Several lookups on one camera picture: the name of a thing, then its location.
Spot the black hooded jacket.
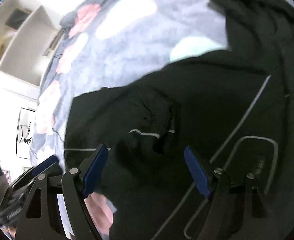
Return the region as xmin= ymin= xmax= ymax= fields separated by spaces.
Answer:
xmin=64 ymin=0 xmax=294 ymax=239

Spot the white poster with black drawing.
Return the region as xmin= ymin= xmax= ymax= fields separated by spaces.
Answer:
xmin=16 ymin=108 xmax=36 ymax=159

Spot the white bookshelf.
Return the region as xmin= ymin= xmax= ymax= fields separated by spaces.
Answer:
xmin=0 ymin=0 xmax=59 ymax=86

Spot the grey floral bed quilt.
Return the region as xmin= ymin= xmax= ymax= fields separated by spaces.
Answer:
xmin=30 ymin=0 xmax=230 ymax=239

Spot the black picture frame on shelf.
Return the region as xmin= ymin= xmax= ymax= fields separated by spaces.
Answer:
xmin=5 ymin=8 xmax=31 ymax=30

